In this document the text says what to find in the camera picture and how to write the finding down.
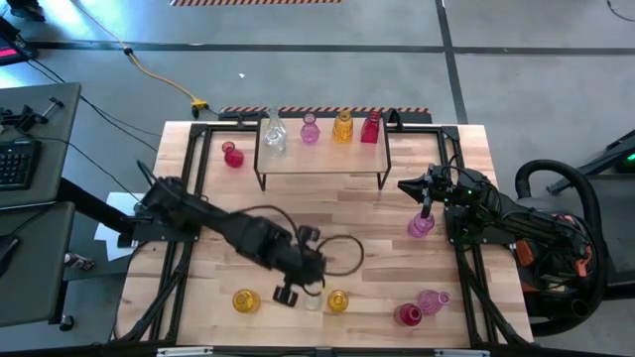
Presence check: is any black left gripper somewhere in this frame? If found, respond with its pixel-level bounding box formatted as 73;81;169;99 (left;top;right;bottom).
267;241;329;308

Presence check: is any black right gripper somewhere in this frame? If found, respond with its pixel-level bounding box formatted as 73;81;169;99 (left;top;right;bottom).
397;165;467;207

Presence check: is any yellow ribbed glass jar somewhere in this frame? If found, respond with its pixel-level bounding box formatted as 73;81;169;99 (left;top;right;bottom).
326;289;350;315

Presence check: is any purple ribbed glass bottle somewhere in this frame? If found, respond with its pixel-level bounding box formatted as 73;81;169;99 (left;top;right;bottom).
407;210;437;240
416;289;451;317

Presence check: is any amber glass vase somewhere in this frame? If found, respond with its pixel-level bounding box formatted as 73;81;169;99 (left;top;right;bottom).
331;109;355;145

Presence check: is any red short glass bottle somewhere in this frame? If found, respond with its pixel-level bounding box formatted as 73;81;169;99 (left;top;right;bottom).
395;302;424;327

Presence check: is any pink faceted glass vase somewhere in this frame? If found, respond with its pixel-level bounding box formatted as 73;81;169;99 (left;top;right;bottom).
299;112;321;146

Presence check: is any clear tall-necked glass vase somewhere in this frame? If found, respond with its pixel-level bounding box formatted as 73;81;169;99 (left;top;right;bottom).
264;106;288;145

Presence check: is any yellow textured glass bottle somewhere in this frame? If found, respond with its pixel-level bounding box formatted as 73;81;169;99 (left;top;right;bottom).
231;288;262;315

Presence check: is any hazard-striped floor strip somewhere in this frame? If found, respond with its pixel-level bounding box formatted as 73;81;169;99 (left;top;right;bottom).
217;105;432;124

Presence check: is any black and red vacuum cleaner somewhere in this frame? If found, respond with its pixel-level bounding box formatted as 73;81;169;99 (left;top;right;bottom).
510;158;611;338

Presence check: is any red cone glass vase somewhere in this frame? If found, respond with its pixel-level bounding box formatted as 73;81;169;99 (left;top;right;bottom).
221;140;246;168

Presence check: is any white paper sheet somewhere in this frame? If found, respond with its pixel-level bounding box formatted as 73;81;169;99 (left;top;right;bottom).
92;190;145;263

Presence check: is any black machine with green light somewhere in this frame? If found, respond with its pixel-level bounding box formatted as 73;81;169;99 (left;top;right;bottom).
545;128;635;194

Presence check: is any small silver tool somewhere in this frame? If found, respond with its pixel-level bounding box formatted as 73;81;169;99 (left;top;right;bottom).
63;252;95;272

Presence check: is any dark grey desk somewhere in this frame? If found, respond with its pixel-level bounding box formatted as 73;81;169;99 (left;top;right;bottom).
0;200;75;328

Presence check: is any black keyboard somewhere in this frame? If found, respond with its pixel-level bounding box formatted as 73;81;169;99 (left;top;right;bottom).
0;138;42;192

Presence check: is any black clamp tool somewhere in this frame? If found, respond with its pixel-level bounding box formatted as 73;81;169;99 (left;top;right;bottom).
0;96;65;133

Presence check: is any black monitor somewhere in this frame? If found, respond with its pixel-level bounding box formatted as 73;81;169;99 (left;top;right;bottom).
0;19;39;65

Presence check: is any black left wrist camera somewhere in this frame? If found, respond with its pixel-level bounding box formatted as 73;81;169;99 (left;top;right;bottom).
296;225;322;245

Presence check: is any black metal table frame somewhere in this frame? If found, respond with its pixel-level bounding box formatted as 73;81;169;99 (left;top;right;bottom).
106;121;535;348

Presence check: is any wooden shelf black metal frame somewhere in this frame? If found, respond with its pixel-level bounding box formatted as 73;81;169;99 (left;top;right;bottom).
253;116;393;192

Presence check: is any silver table edge bracket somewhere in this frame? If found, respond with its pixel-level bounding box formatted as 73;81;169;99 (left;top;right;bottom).
435;348;491;357
157;346;213;357

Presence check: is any yellow extension cable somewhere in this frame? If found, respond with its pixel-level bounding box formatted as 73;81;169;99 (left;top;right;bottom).
66;0;210;111

